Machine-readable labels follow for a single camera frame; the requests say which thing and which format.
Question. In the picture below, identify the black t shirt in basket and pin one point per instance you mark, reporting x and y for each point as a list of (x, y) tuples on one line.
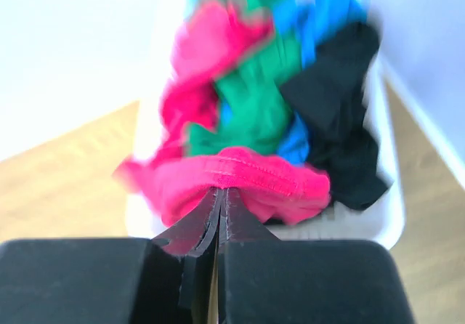
[(328, 96)]

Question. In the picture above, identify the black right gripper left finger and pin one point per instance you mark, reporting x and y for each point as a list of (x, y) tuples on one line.
[(167, 279)]

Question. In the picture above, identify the blue t shirt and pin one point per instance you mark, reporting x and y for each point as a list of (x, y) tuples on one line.
[(311, 22)]

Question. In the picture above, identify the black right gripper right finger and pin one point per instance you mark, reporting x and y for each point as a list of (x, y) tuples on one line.
[(263, 279)]

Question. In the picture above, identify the white plastic laundry basket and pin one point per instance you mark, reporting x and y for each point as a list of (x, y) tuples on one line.
[(383, 222)]

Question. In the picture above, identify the green t shirt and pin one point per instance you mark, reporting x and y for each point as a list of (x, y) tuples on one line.
[(260, 116)]

